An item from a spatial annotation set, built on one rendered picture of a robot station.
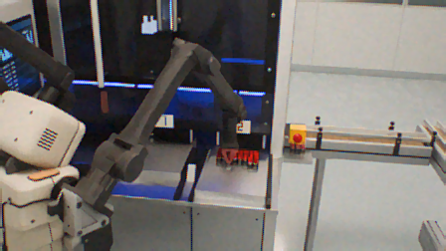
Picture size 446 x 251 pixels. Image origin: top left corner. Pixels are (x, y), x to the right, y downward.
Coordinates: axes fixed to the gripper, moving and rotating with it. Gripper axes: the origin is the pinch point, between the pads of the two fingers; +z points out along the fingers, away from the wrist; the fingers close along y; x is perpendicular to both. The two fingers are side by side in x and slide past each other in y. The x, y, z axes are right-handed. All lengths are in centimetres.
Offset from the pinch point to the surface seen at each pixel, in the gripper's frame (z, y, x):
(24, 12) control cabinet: -54, 24, 77
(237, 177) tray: 6.5, -3.3, -3.4
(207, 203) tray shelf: 6.5, -20.2, 10.2
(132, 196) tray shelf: 6.5, -13.3, 37.4
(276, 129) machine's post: -6.8, 12.8, -22.4
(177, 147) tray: 6.7, 25.2, 19.9
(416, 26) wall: 23, 409, -329
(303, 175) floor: 96, 140, -84
